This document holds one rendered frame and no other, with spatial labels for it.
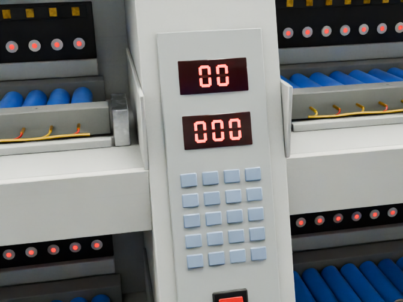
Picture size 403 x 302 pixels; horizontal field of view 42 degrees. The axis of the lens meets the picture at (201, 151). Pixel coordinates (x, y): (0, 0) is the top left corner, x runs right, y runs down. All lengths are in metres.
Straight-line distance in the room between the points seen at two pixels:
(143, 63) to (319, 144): 0.14
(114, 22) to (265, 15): 0.23
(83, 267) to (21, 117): 0.18
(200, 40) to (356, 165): 0.14
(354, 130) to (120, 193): 0.19
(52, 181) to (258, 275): 0.15
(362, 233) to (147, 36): 0.34
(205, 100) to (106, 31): 0.23
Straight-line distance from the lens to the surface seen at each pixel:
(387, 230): 0.60
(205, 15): 0.36
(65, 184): 0.35
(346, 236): 0.58
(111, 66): 0.55
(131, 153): 0.37
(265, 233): 0.36
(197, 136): 0.34
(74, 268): 0.53
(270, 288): 0.37
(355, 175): 0.39
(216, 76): 0.35
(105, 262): 0.53
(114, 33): 0.55
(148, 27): 0.35
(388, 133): 0.43
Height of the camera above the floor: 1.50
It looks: 3 degrees down
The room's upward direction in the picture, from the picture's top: 4 degrees counter-clockwise
